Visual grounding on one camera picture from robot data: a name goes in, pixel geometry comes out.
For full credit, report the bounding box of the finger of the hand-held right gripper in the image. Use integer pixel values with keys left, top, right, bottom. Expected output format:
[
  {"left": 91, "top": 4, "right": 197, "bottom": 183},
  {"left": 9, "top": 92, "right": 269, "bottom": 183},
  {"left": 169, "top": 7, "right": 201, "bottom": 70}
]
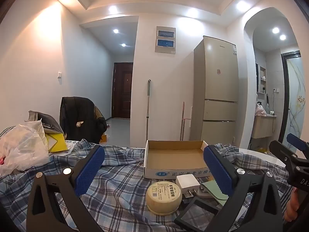
[
  {"left": 286, "top": 133, "right": 309, "bottom": 153},
  {"left": 269, "top": 140, "right": 300, "bottom": 167}
]

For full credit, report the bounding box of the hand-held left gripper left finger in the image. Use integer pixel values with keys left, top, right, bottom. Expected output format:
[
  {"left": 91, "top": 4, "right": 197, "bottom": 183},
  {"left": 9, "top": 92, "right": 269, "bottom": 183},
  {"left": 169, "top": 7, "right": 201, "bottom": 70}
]
[{"left": 26, "top": 144, "right": 105, "bottom": 232}]

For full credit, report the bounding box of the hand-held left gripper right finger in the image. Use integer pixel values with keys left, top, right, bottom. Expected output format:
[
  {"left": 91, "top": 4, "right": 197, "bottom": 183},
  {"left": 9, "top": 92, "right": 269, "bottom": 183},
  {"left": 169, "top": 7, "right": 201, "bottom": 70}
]
[{"left": 203, "top": 144, "right": 283, "bottom": 232}]

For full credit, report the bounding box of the green pouch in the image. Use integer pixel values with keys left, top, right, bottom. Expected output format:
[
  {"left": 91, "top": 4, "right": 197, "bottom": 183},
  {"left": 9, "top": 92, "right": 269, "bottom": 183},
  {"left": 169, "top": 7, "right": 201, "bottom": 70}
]
[{"left": 201, "top": 179, "right": 229, "bottom": 207}]

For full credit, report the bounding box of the white charger plug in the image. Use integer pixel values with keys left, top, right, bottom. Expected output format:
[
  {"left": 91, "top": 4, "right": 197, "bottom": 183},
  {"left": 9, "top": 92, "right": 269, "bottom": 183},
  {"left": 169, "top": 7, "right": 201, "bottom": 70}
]
[{"left": 175, "top": 174, "right": 201, "bottom": 197}]

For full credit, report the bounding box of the cardboard box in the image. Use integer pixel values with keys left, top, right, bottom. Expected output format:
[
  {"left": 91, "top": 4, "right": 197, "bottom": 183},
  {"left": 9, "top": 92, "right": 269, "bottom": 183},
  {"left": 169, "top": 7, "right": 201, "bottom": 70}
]
[{"left": 144, "top": 140, "right": 214, "bottom": 179}]

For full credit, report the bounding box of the black square magnifier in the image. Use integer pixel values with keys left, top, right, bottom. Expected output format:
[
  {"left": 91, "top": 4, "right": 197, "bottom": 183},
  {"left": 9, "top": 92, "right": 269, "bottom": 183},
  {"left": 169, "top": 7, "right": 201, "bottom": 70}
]
[{"left": 174, "top": 196, "right": 224, "bottom": 232}]

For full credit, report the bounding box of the round cream tin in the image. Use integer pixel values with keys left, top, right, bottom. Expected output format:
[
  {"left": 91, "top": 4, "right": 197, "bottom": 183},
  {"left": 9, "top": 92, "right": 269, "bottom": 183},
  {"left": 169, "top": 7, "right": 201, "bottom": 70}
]
[{"left": 145, "top": 181, "right": 183, "bottom": 216}]

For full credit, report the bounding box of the person's right hand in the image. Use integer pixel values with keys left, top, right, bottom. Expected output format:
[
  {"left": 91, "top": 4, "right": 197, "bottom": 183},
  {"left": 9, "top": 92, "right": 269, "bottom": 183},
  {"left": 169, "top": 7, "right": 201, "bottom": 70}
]
[{"left": 284, "top": 188, "right": 304, "bottom": 223}]

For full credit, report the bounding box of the beige vanity cabinet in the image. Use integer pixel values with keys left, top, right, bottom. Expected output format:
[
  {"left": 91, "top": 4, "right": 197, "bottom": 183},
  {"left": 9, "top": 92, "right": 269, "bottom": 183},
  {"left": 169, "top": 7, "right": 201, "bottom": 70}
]
[{"left": 251, "top": 115, "right": 278, "bottom": 139}]

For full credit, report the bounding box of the white printed leaflet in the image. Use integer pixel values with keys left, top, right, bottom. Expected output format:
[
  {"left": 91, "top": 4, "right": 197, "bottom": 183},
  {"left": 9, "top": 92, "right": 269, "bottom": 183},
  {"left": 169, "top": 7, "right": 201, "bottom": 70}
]
[{"left": 64, "top": 140, "right": 80, "bottom": 154}]

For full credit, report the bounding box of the blue plaid cloth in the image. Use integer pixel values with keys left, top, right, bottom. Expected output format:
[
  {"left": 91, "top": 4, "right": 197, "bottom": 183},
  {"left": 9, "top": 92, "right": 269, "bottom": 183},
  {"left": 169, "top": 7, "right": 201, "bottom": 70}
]
[{"left": 0, "top": 139, "right": 294, "bottom": 232}]

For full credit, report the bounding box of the yellow envelope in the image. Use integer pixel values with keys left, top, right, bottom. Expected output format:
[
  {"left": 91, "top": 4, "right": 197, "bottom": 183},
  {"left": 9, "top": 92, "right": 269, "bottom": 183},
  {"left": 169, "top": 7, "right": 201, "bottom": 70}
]
[{"left": 46, "top": 133, "right": 69, "bottom": 153}]

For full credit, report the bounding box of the pink cloth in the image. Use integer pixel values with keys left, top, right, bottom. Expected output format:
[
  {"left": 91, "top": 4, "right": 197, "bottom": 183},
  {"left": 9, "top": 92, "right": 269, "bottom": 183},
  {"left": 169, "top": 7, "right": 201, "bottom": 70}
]
[{"left": 255, "top": 103, "right": 267, "bottom": 116}]

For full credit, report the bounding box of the patterned glass door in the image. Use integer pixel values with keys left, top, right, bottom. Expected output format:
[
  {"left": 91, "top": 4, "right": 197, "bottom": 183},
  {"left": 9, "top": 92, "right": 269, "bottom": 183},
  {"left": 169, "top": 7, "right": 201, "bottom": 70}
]
[{"left": 281, "top": 51, "right": 306, "bottom": 148}]

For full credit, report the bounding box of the black jacket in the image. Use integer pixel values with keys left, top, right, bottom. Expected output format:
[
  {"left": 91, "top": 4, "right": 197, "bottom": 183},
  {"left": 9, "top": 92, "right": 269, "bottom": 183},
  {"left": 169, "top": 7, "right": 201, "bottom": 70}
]
[{"left": 59, "top": 97, "right": 107, "bottom": 144}]

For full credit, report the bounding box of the grey bag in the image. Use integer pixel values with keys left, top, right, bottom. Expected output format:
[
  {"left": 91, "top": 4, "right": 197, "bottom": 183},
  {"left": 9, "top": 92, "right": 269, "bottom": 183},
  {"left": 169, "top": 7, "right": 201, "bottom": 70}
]
[{"left": 25, "top": 111, "right": 64, "bottom": 136}]

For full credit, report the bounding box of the clear plastic bag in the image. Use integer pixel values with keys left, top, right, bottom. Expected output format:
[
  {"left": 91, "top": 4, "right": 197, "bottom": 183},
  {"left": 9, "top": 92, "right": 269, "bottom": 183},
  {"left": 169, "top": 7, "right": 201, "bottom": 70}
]
[{"left": 0, "top": 121, "right": 50, "bottom": 177}]

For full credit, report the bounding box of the beige refrigerator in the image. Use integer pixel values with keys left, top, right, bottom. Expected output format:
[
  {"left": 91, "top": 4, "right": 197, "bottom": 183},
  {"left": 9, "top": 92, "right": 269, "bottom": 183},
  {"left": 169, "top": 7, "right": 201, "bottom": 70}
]
[{"left": 189, "top": 36, "right": 239, "bottom": 148}]

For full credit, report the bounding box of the dark brown door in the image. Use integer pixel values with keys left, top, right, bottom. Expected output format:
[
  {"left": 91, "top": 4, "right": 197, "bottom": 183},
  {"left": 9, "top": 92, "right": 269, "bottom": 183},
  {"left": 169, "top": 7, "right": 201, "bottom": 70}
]
[{"left": 111, "top": 62, "right": 134, "bottom": 119}]

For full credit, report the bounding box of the grey electrical panel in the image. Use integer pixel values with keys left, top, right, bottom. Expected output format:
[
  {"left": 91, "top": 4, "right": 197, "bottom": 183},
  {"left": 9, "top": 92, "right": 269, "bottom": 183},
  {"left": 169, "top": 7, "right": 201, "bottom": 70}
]
[{"left": 155, "top": 26, "right": 176, "bottom": 54}]

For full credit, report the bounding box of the red broom handle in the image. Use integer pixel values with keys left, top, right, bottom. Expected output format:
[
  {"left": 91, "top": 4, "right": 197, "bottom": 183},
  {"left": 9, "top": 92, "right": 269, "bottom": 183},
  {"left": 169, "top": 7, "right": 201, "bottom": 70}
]
[{"left": 180, "top": 101, "right": 191, "bottom": 141}]

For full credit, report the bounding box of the wall niche shelf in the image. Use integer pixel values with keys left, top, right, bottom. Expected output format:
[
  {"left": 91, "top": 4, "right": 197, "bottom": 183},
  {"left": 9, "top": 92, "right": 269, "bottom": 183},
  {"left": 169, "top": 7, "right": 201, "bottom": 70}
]
[{"left": 257, "top": 64, "right": 268, "bottom": 93}]

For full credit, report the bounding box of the grey mop handle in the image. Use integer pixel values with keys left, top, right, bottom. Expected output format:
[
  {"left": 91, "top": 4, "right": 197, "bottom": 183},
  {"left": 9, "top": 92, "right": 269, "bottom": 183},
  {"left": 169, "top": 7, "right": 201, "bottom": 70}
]
[{"left": 145, "top": 79, "right": 152, "bottom": 142}]

